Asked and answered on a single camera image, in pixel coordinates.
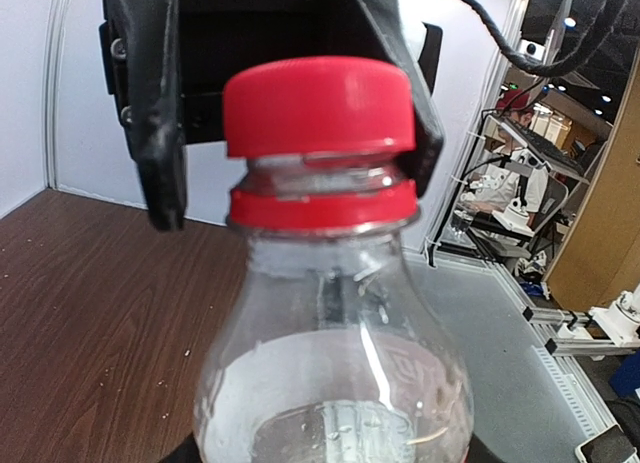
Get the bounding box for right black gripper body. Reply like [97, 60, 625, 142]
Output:
[179, 0, 417, 143]

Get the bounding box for aluminium front frame rail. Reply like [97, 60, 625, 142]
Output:
[405, 251, 615, 462]

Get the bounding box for person in red cap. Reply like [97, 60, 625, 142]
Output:
[462, 86, 551, 229]

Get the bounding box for left rear frame post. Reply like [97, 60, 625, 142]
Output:
[41, 0, 71, 189]

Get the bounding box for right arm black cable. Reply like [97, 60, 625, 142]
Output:
[424, 0, 640, 79]

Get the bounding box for red cola bottle cap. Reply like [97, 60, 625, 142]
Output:
[222, 56, 415, 159]

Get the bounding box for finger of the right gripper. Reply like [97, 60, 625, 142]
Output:
[102, 0, 187, 231]
[356, 0, 444, 198]

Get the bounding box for small cola bottle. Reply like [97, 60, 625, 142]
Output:
[193, 156, 473, 462]

